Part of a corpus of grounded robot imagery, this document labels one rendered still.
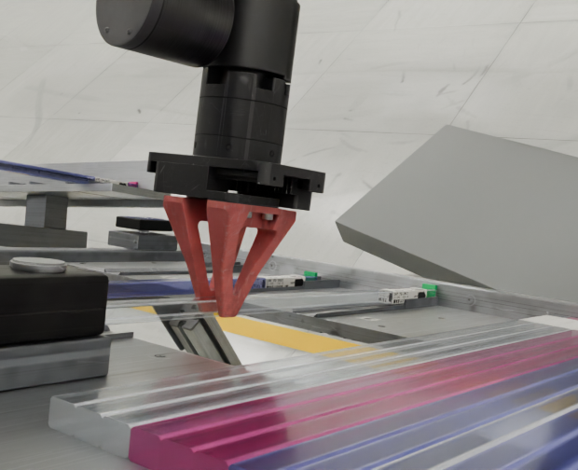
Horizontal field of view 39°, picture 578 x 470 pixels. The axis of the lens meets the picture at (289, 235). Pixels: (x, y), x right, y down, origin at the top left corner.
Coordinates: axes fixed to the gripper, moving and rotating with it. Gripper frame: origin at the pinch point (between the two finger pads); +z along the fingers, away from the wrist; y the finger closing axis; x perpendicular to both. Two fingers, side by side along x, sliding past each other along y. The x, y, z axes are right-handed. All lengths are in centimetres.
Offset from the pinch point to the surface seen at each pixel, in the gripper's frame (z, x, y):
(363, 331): 1.5, 10.1, 4.9
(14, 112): -32, 167, -281
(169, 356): 1.7, -9.5, 5.5
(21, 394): 1.9, -19.9, 7.9
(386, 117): -37, 171, -94
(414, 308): 0.8, 24.5, 1.0
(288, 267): -0.3, 29.1, -16.7
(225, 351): 13, 39, -32
